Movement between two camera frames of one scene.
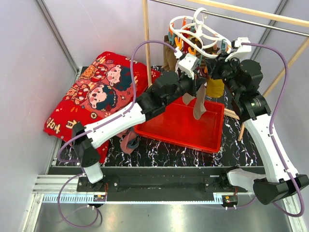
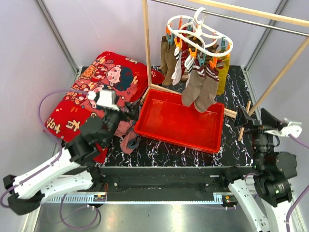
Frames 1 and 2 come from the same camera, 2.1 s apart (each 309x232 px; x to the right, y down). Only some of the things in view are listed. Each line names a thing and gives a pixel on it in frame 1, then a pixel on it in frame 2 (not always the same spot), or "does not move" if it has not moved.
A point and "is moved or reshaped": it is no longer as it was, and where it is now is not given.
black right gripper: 217,65 to 242,118
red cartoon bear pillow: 102,90 does not move
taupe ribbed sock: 199,107 is moved or reshaped
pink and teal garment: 130,141 does not move
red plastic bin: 178,126 does not move
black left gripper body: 187,85 to 111,119
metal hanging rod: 260,24 does not move
